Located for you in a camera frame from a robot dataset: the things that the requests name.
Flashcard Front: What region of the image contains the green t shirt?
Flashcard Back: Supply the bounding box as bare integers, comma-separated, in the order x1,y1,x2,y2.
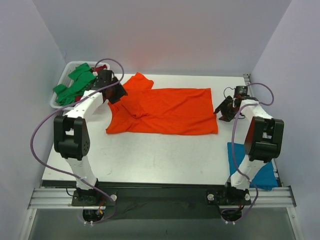
53,63,96,106

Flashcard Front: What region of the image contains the dark red t shirt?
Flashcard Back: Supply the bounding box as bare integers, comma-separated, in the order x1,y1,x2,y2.
73,63,111,103

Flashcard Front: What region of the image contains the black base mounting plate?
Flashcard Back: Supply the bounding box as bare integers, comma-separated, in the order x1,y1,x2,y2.
71,182,251,221

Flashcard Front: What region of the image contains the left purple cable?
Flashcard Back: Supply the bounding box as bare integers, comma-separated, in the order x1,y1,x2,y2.
29,58,125,225

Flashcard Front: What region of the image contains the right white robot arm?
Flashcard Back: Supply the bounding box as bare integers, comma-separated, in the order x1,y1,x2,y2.
214,85,285,204

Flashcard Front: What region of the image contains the blue folded t shirt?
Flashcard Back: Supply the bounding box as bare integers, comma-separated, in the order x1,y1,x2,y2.
227,142,278,191

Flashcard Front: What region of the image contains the orange t shirt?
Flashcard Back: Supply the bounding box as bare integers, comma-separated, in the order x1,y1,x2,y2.
105,72,219,136

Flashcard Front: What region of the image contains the white plastic basket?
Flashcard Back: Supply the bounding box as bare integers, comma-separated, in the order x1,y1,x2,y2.
50,60,96,109

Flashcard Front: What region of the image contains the aluminium frame rail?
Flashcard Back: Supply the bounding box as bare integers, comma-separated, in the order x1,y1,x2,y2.
27,72,297,210

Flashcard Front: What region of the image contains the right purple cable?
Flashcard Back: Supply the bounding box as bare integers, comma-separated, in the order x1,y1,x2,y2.
221,82,275,225

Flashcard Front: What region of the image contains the purple cable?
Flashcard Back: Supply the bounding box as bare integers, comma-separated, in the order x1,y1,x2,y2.
29,58,125,225
221,82,275,225

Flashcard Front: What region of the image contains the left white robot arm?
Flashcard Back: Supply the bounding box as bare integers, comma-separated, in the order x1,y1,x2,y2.
53,69,128,206

